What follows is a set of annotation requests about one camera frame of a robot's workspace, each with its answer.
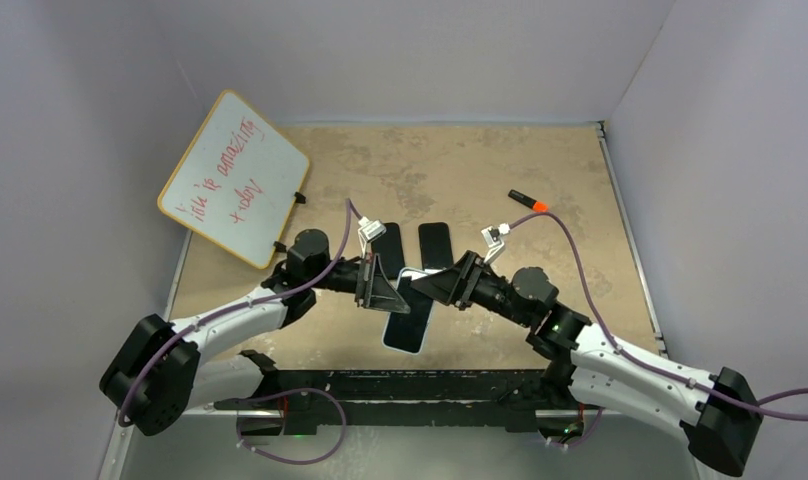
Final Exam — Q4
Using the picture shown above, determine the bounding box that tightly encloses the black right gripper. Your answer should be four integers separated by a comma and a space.
412, 251, 533, 327

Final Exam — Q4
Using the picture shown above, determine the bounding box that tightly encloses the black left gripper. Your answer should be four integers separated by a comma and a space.
308, 252, 409, 314

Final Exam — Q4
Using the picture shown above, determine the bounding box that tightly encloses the black phone case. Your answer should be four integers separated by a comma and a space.
418, 222, 454, 271

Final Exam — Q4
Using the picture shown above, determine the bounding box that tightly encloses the light blue phone case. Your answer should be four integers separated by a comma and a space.
382, 266, 437, 356

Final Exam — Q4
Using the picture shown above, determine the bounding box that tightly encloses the black phone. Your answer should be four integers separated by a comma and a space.
371, 222, 406, 280

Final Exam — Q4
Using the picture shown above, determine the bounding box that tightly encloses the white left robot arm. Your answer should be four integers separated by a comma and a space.
99, 229, 410, 436

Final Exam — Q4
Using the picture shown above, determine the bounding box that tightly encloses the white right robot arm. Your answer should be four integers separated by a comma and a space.
412, 252, 763, 477

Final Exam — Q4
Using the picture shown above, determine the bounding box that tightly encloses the black marker orange cap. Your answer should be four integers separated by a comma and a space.
508, 189, 549, 213

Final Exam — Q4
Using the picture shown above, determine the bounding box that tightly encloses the white whiteboard with red writing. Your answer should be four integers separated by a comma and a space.
157, 89, 310, 269

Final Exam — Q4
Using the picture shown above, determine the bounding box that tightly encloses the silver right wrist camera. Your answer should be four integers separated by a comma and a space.
481, 223, 511, 265

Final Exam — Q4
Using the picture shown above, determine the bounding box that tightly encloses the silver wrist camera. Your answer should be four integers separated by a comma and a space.
481, 223, 511, 265
357, 217, 386, 246

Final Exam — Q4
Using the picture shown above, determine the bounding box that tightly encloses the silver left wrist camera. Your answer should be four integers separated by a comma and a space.
357, 217, 386, 246

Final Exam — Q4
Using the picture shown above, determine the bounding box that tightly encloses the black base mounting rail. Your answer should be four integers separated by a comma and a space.
215, 369, 595, 442

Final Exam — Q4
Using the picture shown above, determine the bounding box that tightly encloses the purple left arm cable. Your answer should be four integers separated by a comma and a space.
117, 198, 362, 465

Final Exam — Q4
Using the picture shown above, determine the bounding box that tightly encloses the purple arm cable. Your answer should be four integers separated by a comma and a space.
117, 198, 362, 465
506, 210, 808, 452

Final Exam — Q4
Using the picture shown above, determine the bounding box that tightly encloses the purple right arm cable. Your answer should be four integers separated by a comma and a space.
506, 210, 808, 452

